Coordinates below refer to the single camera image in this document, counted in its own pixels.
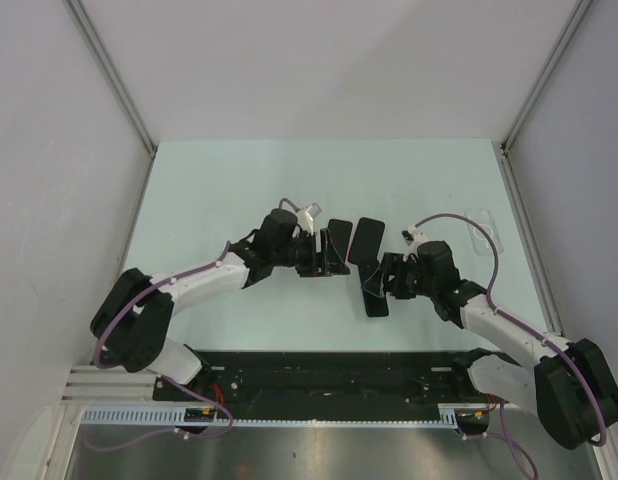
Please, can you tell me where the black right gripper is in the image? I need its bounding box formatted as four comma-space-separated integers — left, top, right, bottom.
362, 252, 437, 299

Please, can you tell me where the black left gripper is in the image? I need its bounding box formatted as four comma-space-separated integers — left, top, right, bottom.
272, 229, 349, 278

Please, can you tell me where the beige ring phone case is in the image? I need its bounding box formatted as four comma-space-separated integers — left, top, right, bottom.
327, 218, 354, 261

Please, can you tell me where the black smartphone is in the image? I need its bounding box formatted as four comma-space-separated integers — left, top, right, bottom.
328, 219, 353, 259

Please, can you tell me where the black phone case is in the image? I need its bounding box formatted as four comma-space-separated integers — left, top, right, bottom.
347, 216, 387, 264

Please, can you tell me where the clear magsafe phone case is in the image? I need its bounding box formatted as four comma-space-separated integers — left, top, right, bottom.
464, 208, 504, 257

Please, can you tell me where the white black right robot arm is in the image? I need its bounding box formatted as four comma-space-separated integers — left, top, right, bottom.
348, 241, 618, 450

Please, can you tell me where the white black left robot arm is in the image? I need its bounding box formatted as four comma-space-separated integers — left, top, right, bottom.
90, 204, 353, 400

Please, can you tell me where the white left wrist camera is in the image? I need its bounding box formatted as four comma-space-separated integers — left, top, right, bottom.
295, 203, 322, 235

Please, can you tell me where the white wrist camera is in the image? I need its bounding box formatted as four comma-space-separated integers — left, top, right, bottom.
295, 203, 322, 235
401, 225, 428, 252

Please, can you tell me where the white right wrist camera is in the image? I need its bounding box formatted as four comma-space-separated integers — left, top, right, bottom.
401, 225, 428, 252

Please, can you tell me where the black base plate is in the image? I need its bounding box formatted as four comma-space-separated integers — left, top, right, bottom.
153, 349, 510, 422

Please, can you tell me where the grey slotted cable duct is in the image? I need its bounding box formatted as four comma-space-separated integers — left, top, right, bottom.
81, 402, 487, 429

